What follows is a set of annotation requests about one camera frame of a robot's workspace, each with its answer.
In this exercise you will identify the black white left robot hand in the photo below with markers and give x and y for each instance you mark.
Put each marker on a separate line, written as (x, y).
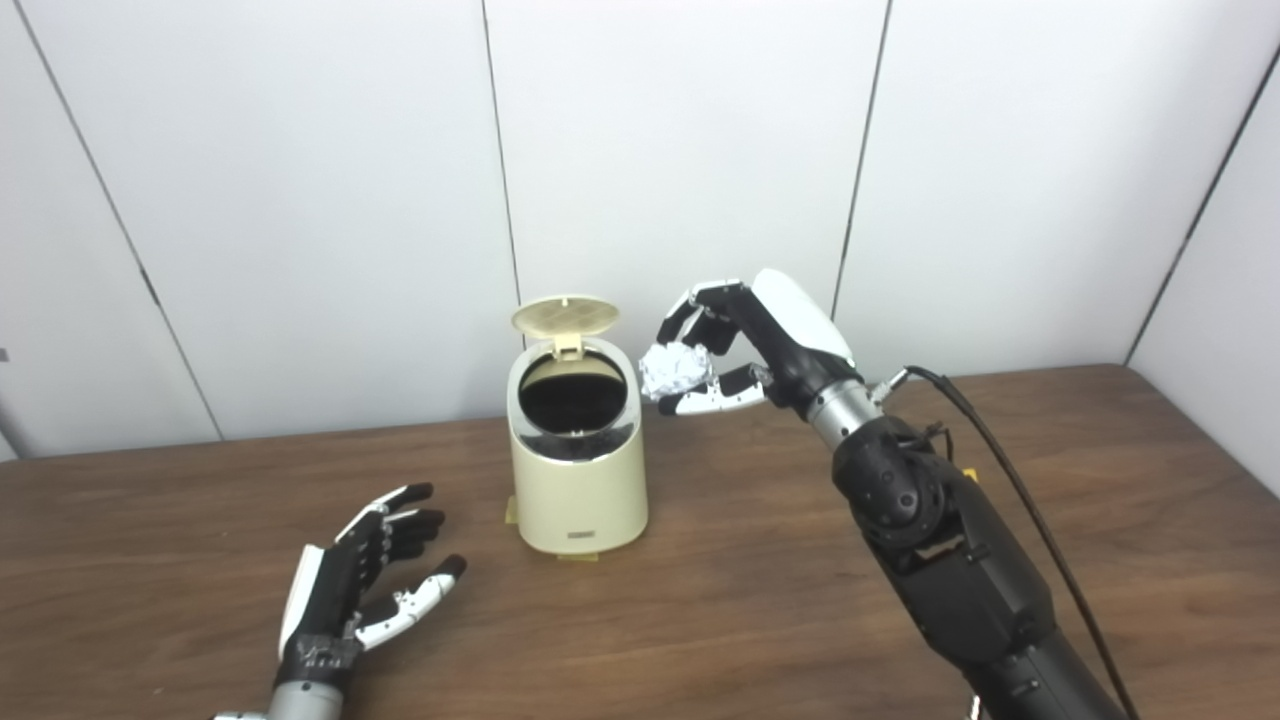
(335, 590)

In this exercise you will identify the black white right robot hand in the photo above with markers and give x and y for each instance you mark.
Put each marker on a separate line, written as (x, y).
(790, 335)

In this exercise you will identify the white paper ball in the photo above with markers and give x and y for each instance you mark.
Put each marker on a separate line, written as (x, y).
(675, 368)

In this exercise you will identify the cream round bin lid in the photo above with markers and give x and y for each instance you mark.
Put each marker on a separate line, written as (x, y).
(565, 315)

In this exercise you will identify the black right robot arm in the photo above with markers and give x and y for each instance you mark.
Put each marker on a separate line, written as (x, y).
(960, 560)

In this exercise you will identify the cream-colored bin body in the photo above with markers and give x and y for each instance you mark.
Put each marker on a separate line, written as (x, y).
(580, 500)

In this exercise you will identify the wide yellow tape piece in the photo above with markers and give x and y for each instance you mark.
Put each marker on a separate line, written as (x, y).
(578, 556)

